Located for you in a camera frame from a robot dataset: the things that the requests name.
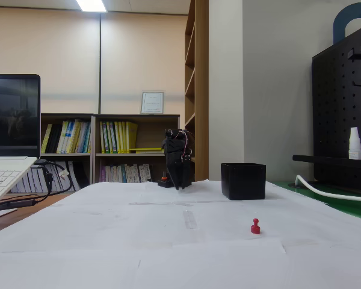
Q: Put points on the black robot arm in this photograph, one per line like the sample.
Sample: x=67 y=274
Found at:
x=178 y=135

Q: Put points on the flat yellow book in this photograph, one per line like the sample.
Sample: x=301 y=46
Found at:
x=146 y=149

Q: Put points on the low wooden bookshelf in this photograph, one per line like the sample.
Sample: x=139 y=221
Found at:
x=66 y=155
x=150 y=135

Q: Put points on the white laptop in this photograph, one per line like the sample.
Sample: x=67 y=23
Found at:
x=13 y=120

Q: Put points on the yellow spine book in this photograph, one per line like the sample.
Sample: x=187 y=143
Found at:
x=63 y=137
x=109 y=137

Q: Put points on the yellow binder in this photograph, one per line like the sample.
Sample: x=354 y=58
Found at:
x=132 y=137

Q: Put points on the black pegboard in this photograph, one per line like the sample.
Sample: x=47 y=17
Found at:
x=334 y=105

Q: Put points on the black open box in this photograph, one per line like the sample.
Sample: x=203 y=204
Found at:
x=243 y=180

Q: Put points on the framed certificate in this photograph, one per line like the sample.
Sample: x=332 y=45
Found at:
x=152 y=103

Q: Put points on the tall wooden shelf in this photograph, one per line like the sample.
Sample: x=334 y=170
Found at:
x=200 y=90

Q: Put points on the red peg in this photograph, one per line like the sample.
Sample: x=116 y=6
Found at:
x=255 y=228

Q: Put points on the ceiling light panel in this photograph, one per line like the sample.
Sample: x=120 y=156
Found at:
x=91 y=5

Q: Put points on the small white bottle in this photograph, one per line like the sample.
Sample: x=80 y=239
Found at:
x=354 y=144

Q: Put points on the blue arch object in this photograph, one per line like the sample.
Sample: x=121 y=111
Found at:
x=340 y=21

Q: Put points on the white paper sheet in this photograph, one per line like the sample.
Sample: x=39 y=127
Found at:
x=24 y=234
x=63 y=271
x=228 y=271
x=168 y=216

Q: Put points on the black book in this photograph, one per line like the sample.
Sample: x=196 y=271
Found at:
x=54 y=138

